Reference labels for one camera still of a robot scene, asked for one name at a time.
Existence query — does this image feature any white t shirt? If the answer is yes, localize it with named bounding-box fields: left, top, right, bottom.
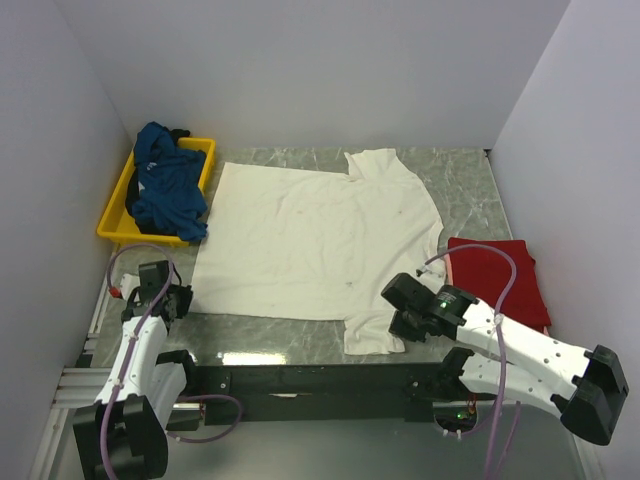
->
left=191, top=149, right=443, bottom=356

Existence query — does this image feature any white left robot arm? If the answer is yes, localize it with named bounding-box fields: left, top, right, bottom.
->
left=73, top=284, right=200, bottom=479

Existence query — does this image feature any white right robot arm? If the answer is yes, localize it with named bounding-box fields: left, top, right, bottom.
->
left=381, top=274, right=629, bottom=446

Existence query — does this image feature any folded red t shirt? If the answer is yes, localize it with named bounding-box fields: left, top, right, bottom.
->
left=446, top=236, right=552, bottom=331

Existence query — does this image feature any yellow plastic bin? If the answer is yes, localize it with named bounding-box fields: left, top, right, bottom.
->
left=96, top=137, right=216, bottom=247

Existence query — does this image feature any blue t shirt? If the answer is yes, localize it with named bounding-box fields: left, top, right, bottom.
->
left=131, top=122, right=207, bottom=242

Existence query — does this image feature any black base crossbeam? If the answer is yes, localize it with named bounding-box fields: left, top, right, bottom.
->
left=182, top=363, right=494, bottom=426

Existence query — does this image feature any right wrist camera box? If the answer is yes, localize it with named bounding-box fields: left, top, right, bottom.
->
left=381, top=273, right=436, bottom=313

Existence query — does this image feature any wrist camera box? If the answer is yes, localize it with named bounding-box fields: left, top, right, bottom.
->
left=108, top=260, right=173, bottom=303
left=381, top=273, right=436, bottom=313

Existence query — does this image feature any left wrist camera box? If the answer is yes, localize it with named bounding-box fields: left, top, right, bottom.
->
left=108, top=260, right=173, bottom=303

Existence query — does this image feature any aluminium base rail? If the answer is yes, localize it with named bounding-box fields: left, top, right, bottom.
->
left=51, top=364, right=186, bottom=409

